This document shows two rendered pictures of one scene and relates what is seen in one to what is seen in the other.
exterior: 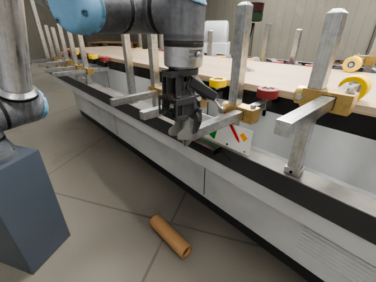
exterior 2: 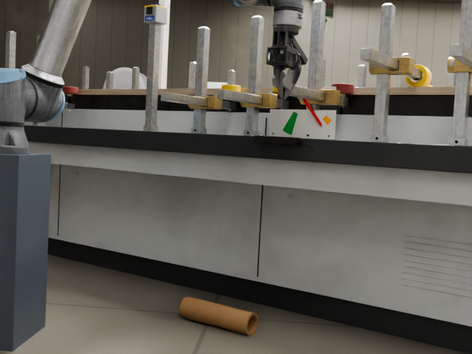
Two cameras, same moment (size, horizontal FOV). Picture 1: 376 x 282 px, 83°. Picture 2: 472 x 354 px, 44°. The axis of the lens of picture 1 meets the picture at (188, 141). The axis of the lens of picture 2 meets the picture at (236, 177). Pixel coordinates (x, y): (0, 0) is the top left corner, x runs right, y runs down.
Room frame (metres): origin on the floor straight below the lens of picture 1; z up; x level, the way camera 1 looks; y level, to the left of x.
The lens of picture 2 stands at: (-1.21, 0.56, 0.68)
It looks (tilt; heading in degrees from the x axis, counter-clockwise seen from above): 3 degrees down; 347
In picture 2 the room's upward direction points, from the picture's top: 3 degrees clockwise
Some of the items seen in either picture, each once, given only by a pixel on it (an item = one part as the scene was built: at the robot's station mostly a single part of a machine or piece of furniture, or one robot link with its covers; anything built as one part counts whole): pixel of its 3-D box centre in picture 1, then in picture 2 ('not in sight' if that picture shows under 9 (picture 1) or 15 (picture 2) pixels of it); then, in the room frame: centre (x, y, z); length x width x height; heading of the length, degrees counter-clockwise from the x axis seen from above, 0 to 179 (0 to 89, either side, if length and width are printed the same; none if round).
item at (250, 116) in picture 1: (239, 111); (319, 97); (0.73, -0.19, 0.84); 0.13 x 0.06 x 0.05; 43
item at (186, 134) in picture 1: (184, 134); (286, 83); (0.51, 0.01, 0.86); 0.06 x 0.03 x 0.09; 132
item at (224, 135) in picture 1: (221, 132); (300, 123); (0.75, -0.13, 0.75); 0.26 x 0.01 x 0.10; 43
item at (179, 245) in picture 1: (169, 235); (218, 315); (0.86, 0.11, 0.04); 0.30 x 0.08 x 0.08; 43
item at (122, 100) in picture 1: (153, 94); (201, 102); (1.05, 0.18, 0.82); 0.43 x 0.03 x 0.04; 133
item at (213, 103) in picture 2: (158, 91); (204, 102); (1.10, 0.15, 0.82); 0.13 x 0.06 x 0.05; 43
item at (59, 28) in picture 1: (65, 51); not in sight; (2.22, 1.18, 0.92); 0.03 x 0.03 x 0.48; 43
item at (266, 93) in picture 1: (266, 101); (342, 98); (0.82, -0.31, 0.85); 0.08 x 0.08 x 0.11
